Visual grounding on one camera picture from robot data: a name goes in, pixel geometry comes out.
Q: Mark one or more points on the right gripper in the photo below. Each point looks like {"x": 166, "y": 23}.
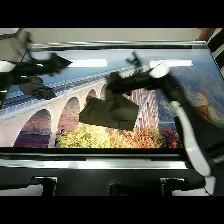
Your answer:
{"x": 120, "y": 83}

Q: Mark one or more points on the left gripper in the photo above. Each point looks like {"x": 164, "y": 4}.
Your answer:
{"x": 59, "y": 63}

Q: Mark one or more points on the dark olive garment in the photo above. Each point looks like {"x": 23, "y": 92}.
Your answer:
{"x": 110, "y": 111}

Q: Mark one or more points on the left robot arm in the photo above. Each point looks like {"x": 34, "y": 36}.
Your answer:
{"x": 20, "y": 70}

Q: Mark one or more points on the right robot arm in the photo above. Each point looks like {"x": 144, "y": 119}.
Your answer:
{"x": 186, "y": 110}

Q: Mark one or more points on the black garment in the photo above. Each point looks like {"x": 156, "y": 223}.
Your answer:
{"x": 38, "y": 89}

